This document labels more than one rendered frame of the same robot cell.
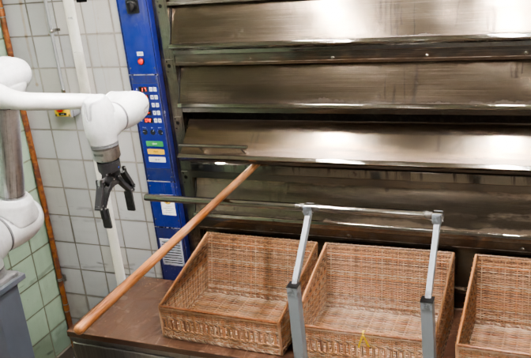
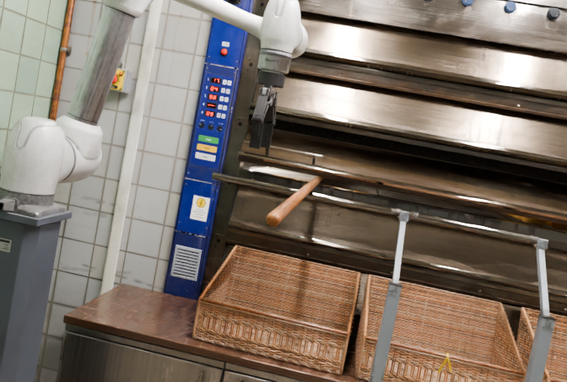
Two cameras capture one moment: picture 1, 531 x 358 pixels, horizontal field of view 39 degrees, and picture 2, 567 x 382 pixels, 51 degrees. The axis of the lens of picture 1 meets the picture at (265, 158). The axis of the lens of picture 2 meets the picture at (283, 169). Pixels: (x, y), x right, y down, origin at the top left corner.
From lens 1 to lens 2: 144 cm
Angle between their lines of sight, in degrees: 23
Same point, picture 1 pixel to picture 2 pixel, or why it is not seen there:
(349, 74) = (437, 110)
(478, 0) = not seen: outside the picture
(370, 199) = (424, 238)
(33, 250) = not seen: hidden behind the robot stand
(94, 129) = (282, 27)
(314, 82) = (400, 110)
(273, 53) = (367, 74)
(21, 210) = (92, 137)
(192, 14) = not seen: hidden behind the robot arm
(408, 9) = (510, 61)
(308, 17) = (413, 48)
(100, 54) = (176, 38)
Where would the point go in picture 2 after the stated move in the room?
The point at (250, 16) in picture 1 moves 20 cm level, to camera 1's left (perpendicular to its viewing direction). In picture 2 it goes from (353, 35) to (310, 24)
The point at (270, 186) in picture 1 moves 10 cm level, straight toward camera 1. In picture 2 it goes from (320, 209) to (328, 213)
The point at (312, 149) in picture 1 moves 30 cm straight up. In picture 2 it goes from (386, 173) to (400, 101)
